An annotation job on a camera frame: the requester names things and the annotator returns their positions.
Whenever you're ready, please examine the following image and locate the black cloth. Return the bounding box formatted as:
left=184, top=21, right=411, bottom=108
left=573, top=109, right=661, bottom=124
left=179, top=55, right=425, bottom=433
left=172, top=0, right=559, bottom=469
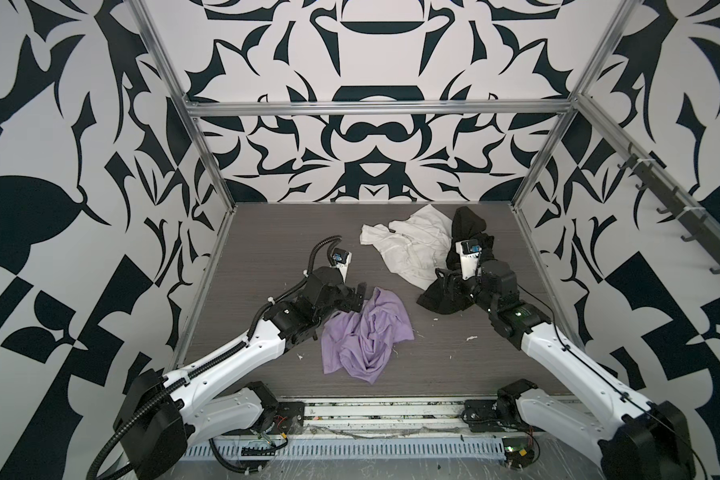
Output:
left=417, top=207, right=494, bottom=315

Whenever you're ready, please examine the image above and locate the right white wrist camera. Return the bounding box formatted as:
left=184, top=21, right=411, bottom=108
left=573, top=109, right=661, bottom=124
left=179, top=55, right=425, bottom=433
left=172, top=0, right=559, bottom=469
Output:
left=455, top=239, right=482, bottom=281

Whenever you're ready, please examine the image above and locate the small green circuit board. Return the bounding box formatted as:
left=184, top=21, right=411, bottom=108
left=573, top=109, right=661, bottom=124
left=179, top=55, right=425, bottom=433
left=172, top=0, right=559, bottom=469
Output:
left=502, top=436, right=540, bottom=470

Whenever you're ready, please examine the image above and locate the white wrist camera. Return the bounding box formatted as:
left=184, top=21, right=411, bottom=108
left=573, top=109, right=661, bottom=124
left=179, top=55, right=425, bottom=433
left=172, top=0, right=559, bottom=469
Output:
left=328, top=248, right=352, bottom=282
left=455, top=239, right=482, bottom=281

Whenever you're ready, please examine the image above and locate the slotted grey cable duct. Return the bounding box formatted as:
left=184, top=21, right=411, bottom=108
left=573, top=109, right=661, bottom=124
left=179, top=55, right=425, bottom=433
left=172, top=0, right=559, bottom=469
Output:
left=216, top=437, right=506, bottom=462

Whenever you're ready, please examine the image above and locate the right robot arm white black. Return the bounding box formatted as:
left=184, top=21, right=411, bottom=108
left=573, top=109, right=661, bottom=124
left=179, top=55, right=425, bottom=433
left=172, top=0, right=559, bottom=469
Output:
left=432, top=256, right=702, bottom=479

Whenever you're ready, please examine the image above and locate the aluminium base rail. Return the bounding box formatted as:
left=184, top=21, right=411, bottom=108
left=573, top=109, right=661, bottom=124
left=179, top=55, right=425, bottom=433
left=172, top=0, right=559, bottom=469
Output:
left=128, top=395, right=640, bottom=442

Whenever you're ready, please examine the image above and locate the grey wall hook rack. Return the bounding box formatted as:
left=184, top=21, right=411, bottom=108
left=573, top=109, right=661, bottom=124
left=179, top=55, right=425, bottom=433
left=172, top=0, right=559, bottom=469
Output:
left=619, top=142, right=720, bottom=276

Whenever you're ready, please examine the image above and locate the aluminium cage frame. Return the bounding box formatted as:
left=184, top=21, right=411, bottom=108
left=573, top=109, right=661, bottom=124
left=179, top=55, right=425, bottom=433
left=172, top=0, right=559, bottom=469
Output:
left=125, top=0, right=720, bottom=397

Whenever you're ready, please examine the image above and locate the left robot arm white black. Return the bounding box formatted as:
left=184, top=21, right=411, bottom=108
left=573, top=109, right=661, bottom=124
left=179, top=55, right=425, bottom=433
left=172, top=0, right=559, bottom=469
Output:
left=86, top=266, right=367, bottom=479

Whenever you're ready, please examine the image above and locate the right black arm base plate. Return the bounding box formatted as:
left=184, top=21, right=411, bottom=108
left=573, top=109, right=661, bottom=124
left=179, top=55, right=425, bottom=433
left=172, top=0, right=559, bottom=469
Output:
left=460, top=399, right=515, bottom=433

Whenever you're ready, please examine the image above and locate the white cloth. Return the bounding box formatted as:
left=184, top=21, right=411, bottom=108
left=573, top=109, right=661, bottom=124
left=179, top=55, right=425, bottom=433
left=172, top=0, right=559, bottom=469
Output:
left=359, top=205, right=452, bottom=290

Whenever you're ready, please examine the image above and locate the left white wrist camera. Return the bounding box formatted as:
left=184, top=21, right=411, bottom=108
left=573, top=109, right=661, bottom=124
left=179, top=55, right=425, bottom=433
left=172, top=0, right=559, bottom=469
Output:
left=328, top=248, right=352, bottom=282

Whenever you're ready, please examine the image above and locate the black corrugated cable conduit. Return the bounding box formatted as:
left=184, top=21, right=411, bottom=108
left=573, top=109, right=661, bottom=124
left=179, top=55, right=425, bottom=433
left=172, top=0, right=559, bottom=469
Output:
left=86, top=235, right=344, bottom=480

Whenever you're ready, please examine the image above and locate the purple cloth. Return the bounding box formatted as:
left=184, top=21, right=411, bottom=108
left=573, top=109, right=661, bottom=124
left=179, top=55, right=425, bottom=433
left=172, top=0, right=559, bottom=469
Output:
left=321, top=287, right=415, bottom=384

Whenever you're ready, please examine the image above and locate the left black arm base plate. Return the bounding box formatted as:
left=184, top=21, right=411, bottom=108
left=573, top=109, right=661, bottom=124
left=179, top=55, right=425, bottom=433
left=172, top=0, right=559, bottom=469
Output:
left=255, top=401, right=306, bottom=435

